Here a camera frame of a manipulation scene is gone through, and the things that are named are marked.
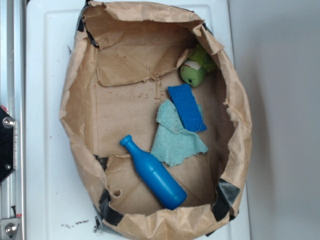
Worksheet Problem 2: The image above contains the blue sponge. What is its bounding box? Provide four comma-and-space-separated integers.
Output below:
167, 84, 207, 133

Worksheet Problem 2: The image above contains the blue plastic bottle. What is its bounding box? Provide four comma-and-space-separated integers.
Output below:
120, 135, 187, 210

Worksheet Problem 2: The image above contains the aluminium rail with black bracket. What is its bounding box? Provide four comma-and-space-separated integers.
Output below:
0, 0, 27, 240

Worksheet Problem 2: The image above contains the light teal cloth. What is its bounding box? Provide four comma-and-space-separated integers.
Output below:
150, 100, 208, 167

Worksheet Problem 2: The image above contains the green plush toy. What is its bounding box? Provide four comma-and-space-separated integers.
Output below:
179, 43, 217, 88

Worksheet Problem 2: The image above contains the brown paper-lined bin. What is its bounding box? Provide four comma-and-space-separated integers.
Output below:
59, 0, 252, 240

